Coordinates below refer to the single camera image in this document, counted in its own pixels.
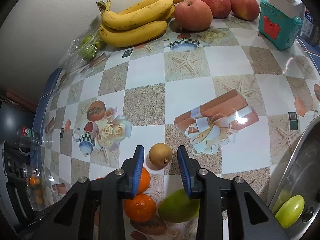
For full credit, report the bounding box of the brown longan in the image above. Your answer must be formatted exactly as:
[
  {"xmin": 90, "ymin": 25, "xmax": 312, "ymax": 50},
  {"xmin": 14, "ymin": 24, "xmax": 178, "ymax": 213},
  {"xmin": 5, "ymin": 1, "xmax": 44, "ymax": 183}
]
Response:
[{"xmin": 148, "ymin": 143, "xmax": 173, "ymax": 168}]

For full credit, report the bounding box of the grey appliance with knobs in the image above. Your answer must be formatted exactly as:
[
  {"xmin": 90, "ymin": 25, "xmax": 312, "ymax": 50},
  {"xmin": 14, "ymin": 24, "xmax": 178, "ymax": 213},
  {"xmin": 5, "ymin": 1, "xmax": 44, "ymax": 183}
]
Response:
[{"xmin": 0, "ymin": 100, "xmax": 38, "ymax": 233}]

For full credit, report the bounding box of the yellow banana bunch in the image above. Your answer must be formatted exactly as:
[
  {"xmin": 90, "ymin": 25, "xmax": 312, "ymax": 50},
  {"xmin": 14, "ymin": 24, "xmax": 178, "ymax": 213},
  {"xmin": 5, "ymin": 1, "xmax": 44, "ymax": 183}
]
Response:
[{"xmin": 96, "ymin": 0, "xmax": 189, "ymax": 48}]

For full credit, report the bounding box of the red apple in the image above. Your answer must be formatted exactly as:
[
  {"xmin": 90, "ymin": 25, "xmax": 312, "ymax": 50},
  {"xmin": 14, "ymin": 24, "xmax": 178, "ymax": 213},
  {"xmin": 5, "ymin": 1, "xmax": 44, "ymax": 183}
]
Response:
[
  {"xmin": 199, "ymin": 0, "xmax": 232, "ymax": 19},
  {"xmin": 174, "ymin": 0, "xmax": 213, "ymax": 32},
  {"xmin": 229, "ymin": 0, "xmax": 260, "ymax": 21}
]

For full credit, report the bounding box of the steel thermos jug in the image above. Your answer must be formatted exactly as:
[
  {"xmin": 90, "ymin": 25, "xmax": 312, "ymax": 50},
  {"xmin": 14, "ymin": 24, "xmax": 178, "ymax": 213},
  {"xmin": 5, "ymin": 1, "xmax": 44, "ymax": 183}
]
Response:
[{"xmin": 299, "ymin": 5, "xmax": 320, "ymax": 47}]

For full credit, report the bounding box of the round steel plate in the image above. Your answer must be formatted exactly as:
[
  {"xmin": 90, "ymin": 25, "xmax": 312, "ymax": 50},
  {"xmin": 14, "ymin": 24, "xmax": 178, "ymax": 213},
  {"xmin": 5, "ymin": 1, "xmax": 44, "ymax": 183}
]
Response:
[{"xmin": 266, "ymin": 116, "xmax": 320, "ymax": 240}]

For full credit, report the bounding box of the clear bag of green limes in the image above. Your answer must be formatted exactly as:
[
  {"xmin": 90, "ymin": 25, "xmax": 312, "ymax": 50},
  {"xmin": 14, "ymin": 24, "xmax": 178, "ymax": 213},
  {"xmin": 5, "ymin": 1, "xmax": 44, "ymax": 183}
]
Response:
[{"xmin": 60, "ymin": 27, "xmax": 107, "ymax": 72}]

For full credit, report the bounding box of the teal toy box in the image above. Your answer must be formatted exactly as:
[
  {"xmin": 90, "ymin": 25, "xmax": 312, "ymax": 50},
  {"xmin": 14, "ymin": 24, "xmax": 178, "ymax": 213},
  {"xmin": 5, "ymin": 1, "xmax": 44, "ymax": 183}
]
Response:
[{"xmin": 258, "ymin": 0, "xmax": 303, "ymax": 50}]

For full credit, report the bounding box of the small green mango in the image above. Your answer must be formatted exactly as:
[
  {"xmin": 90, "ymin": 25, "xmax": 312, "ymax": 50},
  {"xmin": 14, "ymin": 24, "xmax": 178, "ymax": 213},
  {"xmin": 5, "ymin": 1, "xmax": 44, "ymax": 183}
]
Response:
[{"xmin": 158, "ymin": 189, "xmax": 200, "ymax": 223}]

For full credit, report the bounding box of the clear glass cup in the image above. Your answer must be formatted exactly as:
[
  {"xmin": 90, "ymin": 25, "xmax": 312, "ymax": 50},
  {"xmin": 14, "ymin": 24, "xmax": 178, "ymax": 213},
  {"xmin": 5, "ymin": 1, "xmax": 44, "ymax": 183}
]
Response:
[{"xmin": 16, "ymin": 125, "xmax": 42, "ymax": 155}]

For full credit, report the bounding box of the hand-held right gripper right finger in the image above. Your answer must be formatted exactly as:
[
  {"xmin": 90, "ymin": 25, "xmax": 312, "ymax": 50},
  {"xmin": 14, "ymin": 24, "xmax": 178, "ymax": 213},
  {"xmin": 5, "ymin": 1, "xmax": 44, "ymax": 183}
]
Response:
[{"xmin": 177, "ymin": 145, "xmax": 292, "ymax": 240}]

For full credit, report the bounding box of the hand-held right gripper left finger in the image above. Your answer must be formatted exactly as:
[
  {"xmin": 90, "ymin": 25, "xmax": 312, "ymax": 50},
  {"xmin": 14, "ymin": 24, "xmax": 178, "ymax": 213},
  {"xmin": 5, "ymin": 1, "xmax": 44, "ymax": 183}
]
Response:
[{"xmin": 19, "ymin": 145, "xmax": 145, "ymax": 240}]

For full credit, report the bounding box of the printed checkered tablecloth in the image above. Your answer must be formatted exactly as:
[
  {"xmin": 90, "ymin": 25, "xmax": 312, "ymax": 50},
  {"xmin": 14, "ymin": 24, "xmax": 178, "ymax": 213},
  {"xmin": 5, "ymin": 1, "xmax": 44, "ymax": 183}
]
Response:
[{"xmin": 32, "ymin": 17, "xmax": 320, "ymax": 240}]

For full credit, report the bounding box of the green jujube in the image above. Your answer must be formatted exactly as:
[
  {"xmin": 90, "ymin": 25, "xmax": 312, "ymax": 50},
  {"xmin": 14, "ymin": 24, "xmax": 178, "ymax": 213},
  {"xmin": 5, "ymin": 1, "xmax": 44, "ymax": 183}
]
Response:
[{"xmin": 274, "ymin": 195, "xmax": 305, "ymax": 228}]

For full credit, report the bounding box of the orange mandarin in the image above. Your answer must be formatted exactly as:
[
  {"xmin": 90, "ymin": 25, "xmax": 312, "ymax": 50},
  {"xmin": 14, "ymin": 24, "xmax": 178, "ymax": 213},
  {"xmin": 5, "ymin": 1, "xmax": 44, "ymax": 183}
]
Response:
[
  {"xmin": 124, "ymin": 194, "xmax": 157, "ymax": 222},
  {"xmin": 136, "ymin": 166, "xmax": 151, "ymax": 195}
]

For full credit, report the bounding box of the clear box of small oranges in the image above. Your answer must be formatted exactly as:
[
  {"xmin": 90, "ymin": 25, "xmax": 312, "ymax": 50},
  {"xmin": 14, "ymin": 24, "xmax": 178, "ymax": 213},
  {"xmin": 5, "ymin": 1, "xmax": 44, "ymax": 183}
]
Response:
[{"xmin": 21, "ymin": 162, "xmax": 54, "ymax": 212}]

